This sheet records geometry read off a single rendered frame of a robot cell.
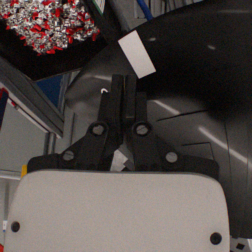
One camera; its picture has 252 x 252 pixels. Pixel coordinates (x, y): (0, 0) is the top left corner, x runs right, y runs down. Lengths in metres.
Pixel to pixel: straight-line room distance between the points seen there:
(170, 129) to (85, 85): 0.09
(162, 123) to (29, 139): 1.11
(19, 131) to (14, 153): 0.14
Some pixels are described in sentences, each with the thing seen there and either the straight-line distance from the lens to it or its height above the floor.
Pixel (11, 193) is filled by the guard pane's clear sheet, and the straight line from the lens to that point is 1.27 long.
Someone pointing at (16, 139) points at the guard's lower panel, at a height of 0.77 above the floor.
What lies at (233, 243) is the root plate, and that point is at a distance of 0.29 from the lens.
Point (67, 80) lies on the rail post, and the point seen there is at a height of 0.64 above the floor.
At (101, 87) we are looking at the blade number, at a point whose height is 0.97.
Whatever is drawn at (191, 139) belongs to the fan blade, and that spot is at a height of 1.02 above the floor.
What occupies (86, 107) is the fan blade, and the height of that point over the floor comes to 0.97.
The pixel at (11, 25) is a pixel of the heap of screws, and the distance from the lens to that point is 0.33.
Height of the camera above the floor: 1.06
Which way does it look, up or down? 20 degrees down
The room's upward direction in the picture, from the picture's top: 179 degrees counter-clockwise
